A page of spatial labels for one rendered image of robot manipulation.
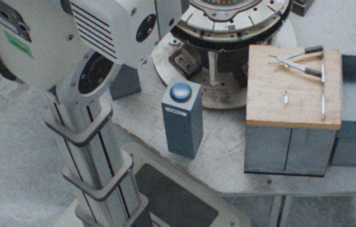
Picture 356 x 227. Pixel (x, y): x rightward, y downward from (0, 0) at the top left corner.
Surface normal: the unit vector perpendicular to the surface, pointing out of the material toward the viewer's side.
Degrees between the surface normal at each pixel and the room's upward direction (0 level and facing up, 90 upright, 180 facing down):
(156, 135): 0
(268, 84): 0
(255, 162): 90
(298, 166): 90
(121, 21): 90
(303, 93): 0
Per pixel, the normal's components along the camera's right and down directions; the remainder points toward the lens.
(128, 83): 0.33, 0.82
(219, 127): -0.04, -0.47
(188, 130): -0.34, 0.83
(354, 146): -0.08, 0.88
